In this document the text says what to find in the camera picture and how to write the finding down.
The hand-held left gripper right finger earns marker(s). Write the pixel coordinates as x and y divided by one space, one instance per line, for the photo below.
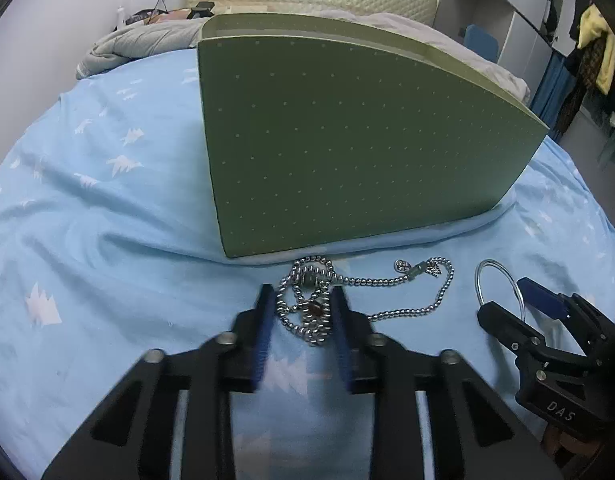
340 330

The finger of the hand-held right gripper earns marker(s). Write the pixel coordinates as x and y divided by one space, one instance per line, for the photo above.
507 327
540 297

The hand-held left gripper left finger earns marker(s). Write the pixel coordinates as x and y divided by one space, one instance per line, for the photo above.
265 320

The green dotted storage box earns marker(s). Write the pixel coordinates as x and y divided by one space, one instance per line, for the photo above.
362 150

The person's right hand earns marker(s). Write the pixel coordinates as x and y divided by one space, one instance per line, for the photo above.
555 442

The blue tree print bed sheet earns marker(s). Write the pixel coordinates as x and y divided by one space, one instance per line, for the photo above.
97 235

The blue hanging cloth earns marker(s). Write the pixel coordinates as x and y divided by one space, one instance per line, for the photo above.
550 90

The dark hanging clothes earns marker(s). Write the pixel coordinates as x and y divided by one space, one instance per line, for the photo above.
582 85

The yellow jacket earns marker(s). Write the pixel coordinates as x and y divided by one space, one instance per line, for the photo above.
605 45

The blue chair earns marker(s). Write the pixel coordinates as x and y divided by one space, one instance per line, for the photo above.
482 42

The grey blanket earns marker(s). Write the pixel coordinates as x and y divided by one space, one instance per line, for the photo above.
147 42

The black device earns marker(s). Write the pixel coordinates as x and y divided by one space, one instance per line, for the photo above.
202 10

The white bottle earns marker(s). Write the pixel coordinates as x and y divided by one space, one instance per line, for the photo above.
121 17

